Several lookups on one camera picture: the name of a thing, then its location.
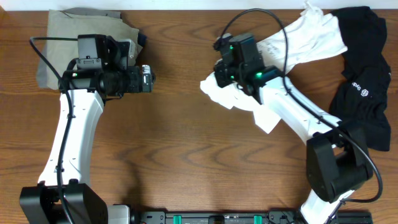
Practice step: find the dark blue folded garment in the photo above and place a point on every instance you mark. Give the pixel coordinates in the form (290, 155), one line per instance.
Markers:
(141, 39)

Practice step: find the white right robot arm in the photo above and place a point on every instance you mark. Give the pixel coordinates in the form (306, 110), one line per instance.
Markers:
(338, 161)

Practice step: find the white printed t-shirt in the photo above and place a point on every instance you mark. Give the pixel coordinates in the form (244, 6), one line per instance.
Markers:
(313, 36)

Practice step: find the khaki folded garment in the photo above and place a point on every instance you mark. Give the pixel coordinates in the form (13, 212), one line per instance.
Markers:
(62, 46)

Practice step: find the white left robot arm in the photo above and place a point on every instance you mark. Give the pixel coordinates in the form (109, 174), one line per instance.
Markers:
(63, 193)

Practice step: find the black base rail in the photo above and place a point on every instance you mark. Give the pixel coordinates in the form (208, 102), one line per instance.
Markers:
(248, 217)

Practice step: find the grey folded garment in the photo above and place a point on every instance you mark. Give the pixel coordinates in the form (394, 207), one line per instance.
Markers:
(93, 13)

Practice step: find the black logo t-shirt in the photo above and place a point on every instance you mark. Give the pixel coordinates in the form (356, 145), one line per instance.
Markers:
(363, 95)

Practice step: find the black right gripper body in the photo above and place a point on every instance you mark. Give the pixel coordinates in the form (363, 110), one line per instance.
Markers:
(224, 75)

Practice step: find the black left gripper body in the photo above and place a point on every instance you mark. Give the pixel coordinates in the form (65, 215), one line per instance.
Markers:
(132, 84)

